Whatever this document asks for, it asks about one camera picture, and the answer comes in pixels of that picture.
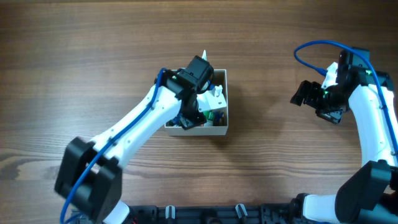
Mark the white hair conditioner tube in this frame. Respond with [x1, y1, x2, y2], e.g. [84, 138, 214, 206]
[201, 50, 207, 60]

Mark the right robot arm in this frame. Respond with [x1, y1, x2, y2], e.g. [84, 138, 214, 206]
[290, 40, 397, 223]

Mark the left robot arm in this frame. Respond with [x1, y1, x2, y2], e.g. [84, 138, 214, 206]
[55, 55, 214, 223]

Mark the left blue cable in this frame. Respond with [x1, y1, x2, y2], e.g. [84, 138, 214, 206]
[58, 67, 167, 224]

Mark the green soap box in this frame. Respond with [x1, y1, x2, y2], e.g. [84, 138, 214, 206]
[205, 111, 218, 122]

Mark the white cardboard box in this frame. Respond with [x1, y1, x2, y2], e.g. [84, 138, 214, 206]
[164, 69, 229, 136]

